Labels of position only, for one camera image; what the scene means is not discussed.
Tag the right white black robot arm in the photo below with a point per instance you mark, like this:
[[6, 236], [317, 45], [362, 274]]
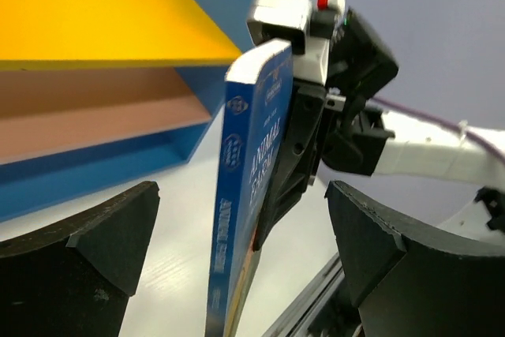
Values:
[[424, 145]]

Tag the aluminium mounting rail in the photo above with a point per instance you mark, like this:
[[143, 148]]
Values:
[[323, 308]]

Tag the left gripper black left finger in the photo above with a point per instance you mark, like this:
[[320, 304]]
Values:
[[75, 277]]

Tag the blue and yellow bookshelf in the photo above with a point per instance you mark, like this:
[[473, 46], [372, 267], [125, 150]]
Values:
[[95, 93]]

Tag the Animal Farm book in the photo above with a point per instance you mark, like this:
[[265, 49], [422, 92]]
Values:
[[258, 91]]

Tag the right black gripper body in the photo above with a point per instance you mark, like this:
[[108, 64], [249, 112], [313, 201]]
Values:
[[352, 139]]

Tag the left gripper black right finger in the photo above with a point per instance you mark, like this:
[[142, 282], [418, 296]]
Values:
[[408, 278]]

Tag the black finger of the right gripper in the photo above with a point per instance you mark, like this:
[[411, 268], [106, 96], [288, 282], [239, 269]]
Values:
[[295, 159]]

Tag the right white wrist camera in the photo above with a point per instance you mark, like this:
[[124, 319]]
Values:
[[308, 27]]

